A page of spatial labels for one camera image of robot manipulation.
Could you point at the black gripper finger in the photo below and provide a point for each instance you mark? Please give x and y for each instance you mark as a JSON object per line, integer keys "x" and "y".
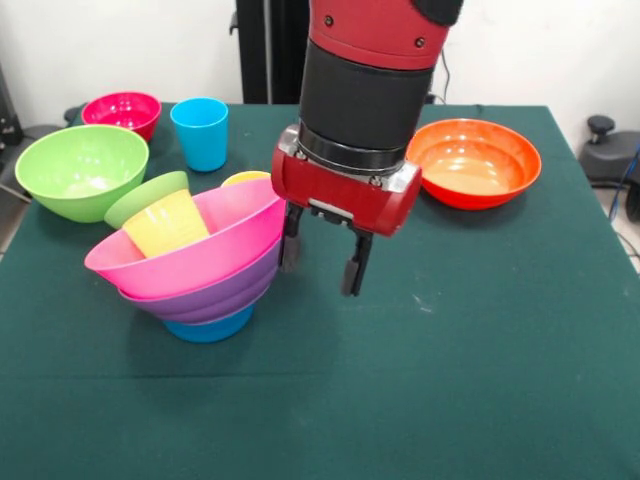
{"x": 356, "y": 270}
{"x": 291, "y": 245}

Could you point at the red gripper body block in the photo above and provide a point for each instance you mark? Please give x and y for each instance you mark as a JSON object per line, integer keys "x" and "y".
{"x": 340, "y": 200}

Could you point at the orange-yellow cup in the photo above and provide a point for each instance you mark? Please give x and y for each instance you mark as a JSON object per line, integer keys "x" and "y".
{"x": 245, "y": 177}

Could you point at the large pink bowl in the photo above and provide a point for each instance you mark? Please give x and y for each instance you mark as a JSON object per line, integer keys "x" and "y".
{"x": 200, "y": 265}

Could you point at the purple bowl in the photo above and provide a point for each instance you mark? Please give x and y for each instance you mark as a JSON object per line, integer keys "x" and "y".
{"x": 215, "y": 300}

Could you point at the pale yellow translucent cup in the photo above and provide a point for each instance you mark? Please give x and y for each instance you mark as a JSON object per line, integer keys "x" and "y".
{"x": 167, "y": 227}

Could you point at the blue cup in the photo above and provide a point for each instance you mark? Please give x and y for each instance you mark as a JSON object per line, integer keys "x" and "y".
{"x": 202, "y": 140}

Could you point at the small green bowl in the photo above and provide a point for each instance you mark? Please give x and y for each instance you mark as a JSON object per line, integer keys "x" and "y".
{"x": 140, "y": 197}

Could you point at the large green bowl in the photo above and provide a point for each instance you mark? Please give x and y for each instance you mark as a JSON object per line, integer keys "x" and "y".
{"x": 75, "y": 170}

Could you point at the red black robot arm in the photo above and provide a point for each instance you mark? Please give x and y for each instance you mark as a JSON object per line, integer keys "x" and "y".
{"x": 360, "y": 90}

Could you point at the blue bowl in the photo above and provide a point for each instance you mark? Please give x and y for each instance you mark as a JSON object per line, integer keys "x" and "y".
{"x": 207, "y": 331}

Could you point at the orange bowl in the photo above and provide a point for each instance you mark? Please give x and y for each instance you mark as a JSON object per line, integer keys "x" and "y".
{"x": 480, "y": 170}

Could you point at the dark green table cloth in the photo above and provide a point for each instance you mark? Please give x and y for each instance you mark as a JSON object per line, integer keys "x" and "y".
{"x": 320, "y": 410}

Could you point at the small pink-red bowl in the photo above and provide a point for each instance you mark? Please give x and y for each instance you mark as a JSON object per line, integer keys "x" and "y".
{"x": 120, "y": 112}

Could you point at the black grey floor stand base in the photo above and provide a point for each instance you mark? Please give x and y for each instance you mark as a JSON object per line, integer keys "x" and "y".
{"x": 610, "y": 155}
{"x": 37, "y": 129}

